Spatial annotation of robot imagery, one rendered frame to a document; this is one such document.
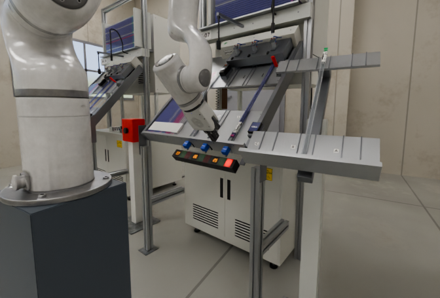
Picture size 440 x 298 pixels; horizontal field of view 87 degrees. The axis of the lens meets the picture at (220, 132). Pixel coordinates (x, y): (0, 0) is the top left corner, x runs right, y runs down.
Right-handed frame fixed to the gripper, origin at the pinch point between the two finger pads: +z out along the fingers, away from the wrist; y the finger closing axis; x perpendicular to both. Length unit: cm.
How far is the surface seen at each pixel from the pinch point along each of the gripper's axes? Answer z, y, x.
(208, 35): -4, -53, 81
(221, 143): 8.6, -2.6, 3.2
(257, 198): 24.5, 13.1, -8.8
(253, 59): 5, -10, 57
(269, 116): 11.9, 9.9, 22.0
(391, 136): 226, 43, 206
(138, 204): 62, -94, -22
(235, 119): 10.0, -4.2, 17.8
